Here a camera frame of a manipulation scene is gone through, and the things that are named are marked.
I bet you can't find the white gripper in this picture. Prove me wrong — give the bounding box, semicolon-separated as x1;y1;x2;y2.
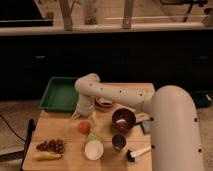
70;94;97;125

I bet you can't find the red apple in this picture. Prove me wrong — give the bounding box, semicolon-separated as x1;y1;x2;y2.
78;121;91;134

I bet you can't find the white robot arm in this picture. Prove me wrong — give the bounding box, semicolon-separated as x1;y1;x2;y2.
75;73;205;171

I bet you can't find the green plastic tray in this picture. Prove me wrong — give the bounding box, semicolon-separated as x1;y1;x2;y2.
40;77;78;113

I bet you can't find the brown bowl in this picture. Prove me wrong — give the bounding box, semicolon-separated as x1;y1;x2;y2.
112;108;136;133

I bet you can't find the dark metal cup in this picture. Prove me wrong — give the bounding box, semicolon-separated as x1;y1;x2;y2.
112;134;126;150

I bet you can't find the bunch of dark grapes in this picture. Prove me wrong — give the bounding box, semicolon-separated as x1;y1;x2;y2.
36;139;65;154

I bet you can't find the black clamp stand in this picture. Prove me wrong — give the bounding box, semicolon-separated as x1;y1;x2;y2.
22;119;36;163

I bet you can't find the yellow banana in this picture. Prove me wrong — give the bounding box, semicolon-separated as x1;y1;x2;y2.
33;151;62;161

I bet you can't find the blue sponge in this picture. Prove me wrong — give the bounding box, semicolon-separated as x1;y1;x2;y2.
141;120;150;134

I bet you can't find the white handled black brush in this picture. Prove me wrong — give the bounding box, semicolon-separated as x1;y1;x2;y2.
126;146;151;162

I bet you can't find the black cable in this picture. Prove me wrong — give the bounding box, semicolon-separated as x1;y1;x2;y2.
0;114;27;145

